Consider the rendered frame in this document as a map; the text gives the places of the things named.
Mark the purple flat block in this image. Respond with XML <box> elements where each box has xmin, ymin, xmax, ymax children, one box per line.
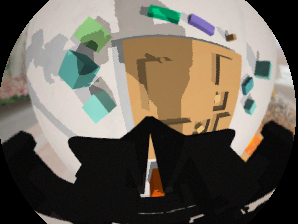
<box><xmin>188</xmin><ymin>14</ymin><xmax>216</xmax><ymax>36</ymax></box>

